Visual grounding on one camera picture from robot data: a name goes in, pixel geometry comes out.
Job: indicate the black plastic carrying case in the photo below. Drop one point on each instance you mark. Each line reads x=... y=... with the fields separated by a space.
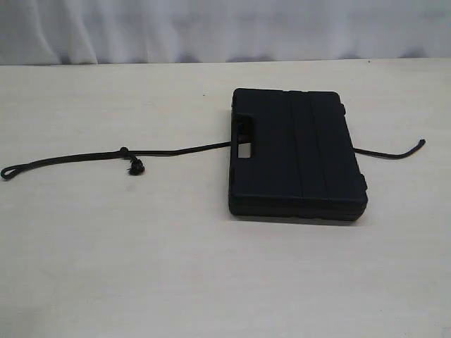
x=291 y=155

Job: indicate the white backdrop curtain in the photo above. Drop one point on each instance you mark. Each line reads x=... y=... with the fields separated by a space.
x=96 y=32

